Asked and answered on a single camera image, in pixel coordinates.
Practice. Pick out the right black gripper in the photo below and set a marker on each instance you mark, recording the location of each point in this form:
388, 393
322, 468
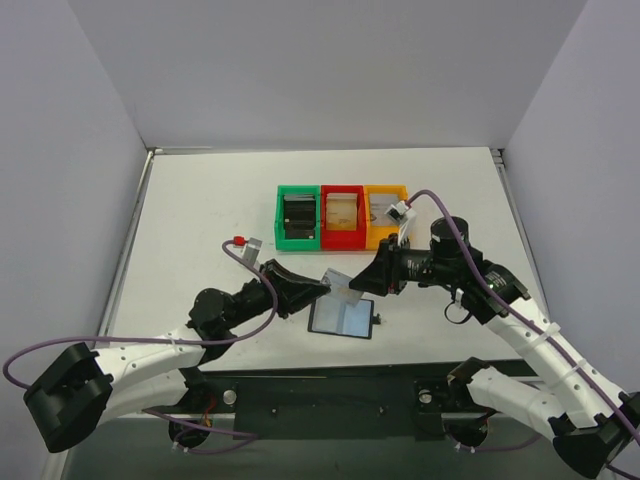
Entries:
391, 267

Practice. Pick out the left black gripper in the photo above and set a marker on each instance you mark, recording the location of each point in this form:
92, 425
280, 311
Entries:
273, 288

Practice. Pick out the black leather card holder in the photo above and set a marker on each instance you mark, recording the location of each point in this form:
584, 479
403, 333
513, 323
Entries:
330, 316

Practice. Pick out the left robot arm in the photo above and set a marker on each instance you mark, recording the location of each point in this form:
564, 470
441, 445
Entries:
85, 387

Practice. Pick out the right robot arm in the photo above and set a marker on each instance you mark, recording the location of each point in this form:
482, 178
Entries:
588, 419

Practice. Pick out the grey cards stack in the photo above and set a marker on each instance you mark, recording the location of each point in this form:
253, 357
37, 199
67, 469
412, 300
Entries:
379, 203

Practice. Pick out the beige cards stack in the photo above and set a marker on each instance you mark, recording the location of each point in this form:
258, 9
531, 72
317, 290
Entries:
341, 211

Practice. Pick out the black card holders stack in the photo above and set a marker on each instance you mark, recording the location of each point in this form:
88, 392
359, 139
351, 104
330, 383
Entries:
299, 216

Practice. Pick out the yellow plastic bin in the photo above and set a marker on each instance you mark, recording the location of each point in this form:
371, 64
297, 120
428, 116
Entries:
375, 234

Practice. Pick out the red plastic bin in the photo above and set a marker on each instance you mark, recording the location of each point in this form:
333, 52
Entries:
344, 240

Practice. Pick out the green plastic bin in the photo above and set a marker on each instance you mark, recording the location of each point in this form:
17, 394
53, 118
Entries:
299, 245

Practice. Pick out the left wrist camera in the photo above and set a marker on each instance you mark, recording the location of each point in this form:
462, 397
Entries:
250, 249

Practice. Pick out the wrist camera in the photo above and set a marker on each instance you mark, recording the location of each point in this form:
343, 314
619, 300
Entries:
404, 216
250, 249

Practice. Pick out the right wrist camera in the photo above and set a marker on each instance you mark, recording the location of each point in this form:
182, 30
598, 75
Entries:
404, 216

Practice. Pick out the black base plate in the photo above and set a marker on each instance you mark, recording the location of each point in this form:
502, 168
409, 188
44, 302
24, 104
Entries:
333, 403

